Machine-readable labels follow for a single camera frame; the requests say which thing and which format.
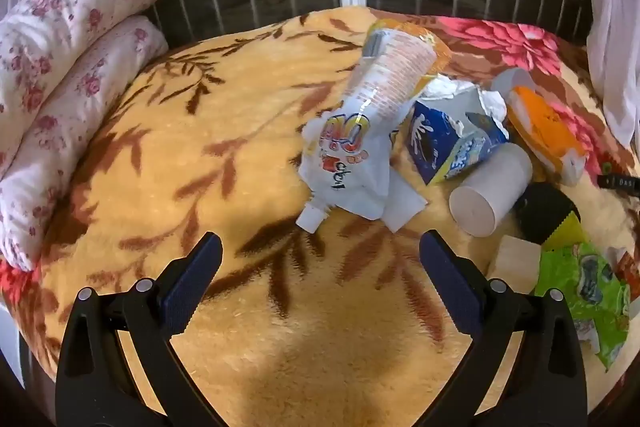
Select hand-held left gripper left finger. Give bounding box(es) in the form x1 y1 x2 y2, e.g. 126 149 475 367
55 231 224 427

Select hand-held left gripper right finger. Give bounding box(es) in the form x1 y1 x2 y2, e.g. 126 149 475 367
419 229 587 427

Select orange snack packet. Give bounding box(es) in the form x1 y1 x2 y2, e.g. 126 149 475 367
505 86 588 186

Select green snack wrapper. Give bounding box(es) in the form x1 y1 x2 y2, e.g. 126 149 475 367
534 211 633 370

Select white spout pouch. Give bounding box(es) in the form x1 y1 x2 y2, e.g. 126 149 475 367
296 99 401 234

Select beige block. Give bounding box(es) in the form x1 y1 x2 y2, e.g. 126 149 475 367
487 234 543 295

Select black pouch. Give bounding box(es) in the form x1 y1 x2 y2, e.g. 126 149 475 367
514 183 582 245

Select red white small wrapper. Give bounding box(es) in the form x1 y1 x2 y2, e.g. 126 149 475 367
607 247 640 288

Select beige floral plush blanket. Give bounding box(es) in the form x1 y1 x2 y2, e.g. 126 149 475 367
0 6 640 427

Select torn blue milk carton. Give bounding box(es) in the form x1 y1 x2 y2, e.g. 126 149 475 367
407 74 511 186

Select plain white curtain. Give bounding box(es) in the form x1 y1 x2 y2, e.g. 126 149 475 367
575 0 640 145

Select pink floral pillows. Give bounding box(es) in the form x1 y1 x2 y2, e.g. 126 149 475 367
0 0 170 270

